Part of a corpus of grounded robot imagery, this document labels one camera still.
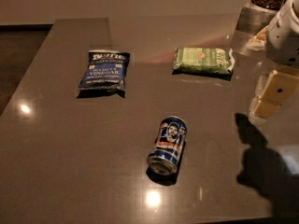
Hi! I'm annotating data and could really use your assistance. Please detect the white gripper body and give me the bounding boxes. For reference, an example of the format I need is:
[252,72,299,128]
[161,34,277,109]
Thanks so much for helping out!
[265,0,299,66]

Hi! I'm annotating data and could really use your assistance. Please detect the blue pepsi can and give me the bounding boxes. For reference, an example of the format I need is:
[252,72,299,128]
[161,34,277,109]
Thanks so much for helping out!
[147,116,187,176]

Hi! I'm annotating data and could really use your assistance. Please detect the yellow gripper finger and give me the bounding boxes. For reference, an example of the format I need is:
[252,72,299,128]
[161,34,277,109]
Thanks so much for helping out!
[250,97,280,119]
[260,66,299,105]

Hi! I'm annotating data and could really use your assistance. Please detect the green chip bag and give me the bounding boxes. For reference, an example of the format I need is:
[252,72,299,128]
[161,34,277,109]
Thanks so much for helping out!
[173,48,235,76]

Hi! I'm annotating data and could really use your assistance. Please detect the steel container base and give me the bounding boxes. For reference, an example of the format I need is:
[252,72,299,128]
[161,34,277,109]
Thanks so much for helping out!
[236,2,277,35]

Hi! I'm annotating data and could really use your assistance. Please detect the blue chip bag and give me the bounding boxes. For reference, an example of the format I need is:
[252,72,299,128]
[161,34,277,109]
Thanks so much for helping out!
[78,49,130,91]

